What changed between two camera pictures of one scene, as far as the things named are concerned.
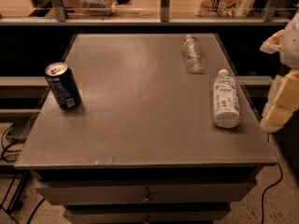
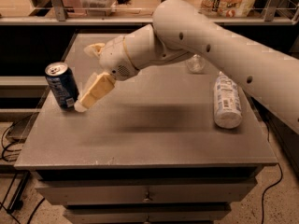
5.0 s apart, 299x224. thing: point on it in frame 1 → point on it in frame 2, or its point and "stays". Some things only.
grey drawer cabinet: (164, 133) stays
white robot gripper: (291, 47) → (116, 57)
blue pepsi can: (64, 86) stays
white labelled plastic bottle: (226, 105) stays
